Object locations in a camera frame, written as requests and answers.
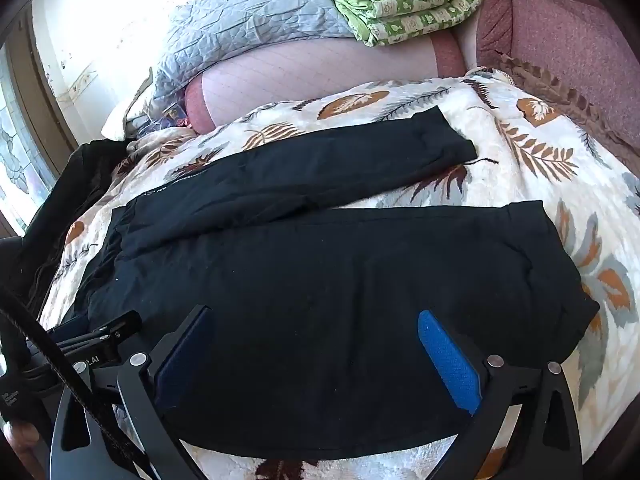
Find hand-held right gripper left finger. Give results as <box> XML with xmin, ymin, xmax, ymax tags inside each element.
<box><xmin>50</xmin><ymin>304</ymin><xmax>216</xmax><ymax>480</ymax></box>

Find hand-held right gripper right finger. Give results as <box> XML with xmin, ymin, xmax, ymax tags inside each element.
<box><xmin>416</xmin><ymin>309</ymin><xmax>585</xmax><ymax>480</ymax></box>

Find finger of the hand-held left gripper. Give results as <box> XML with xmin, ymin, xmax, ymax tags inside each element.
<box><xmin>49</xmin><ymin>310</ymin><xmax>143</xmax><ymax>357</ymax></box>

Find black pants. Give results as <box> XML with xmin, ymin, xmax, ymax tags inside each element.
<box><xmin>75</xmin><ymin>106</ymin><xmax>601</xmax><ymax>461</ymax></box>

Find person's left hand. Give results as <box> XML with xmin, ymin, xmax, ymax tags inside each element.
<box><xmin>7</xmin><ymin>419</ymin><xmax>40</xmax><ymax>463</ymax></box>

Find dark cloth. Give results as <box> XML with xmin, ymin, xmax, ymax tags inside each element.
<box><xmin>12</xmin><ymin>137</ymin><xmax>132</xmax><ymax>318</ymax></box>

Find patterned glass window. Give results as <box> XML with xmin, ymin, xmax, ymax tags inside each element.
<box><xmin>0</xmin><ymin>35</ymin><xmax>63</xmax><ymax>236</ymax></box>

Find white pillow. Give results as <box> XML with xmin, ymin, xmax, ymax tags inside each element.
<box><xmin>101</xmin><ymin>67</ymin><xmax>156</xmax><ymax>142</ymax></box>

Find leaf printed plush blanket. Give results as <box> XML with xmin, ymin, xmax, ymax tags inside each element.
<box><xmin>37</xmin><ymin>66</ymin><xmax>640</xmax><ymax>480</ymax></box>

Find colourful printed cloth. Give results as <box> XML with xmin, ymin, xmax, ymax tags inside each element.
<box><xmin>140</xmin><ymin>100</ymin><xmax>196</xmax><ymax>136</ymax></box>

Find grey quilted blanket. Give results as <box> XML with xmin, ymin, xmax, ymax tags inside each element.
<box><xmin>125</xmin><ymin>0</ymin><xmax>368</xmax><ymax>133</ymax></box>

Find pink maroon sofa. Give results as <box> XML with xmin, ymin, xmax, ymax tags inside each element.
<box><xmin>185</xmin><ymin>0</ymin><xmax>640</xmax><ymax>161</ymax></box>

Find green patterned cloth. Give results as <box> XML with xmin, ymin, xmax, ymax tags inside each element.
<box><xmin>295</xmin><ymin>0</ymin><xmax>490</xmax><ymax>47</ymax></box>

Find black braided cable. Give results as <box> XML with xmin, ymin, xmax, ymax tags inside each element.
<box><xmin>0</xmin><ymin>282</ymin><xmax>151</xmax><ymax>471</ymax></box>

